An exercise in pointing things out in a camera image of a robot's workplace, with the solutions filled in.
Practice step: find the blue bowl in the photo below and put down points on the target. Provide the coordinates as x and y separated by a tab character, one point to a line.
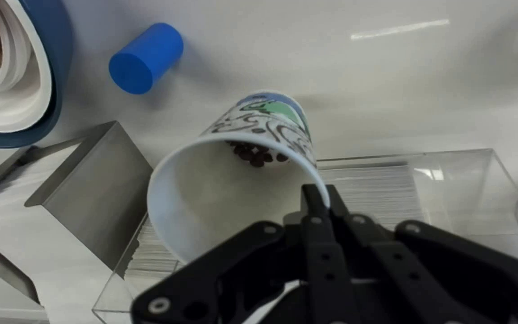
61	47

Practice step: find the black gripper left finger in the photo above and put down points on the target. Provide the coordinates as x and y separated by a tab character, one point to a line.
324	263

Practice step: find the dark coffee beans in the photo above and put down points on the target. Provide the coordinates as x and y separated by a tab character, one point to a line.
255	155

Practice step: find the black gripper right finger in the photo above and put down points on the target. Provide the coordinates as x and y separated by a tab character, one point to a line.
450	270

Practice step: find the patterned paper cup with beans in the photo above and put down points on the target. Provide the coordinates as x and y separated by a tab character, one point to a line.
210	191

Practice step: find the blue cylinder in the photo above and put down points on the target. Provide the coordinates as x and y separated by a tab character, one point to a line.
144	56

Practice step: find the grey metal block holder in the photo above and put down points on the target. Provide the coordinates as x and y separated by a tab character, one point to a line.
97	191

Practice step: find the clear acrylic box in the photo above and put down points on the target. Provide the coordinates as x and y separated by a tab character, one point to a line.
450	180

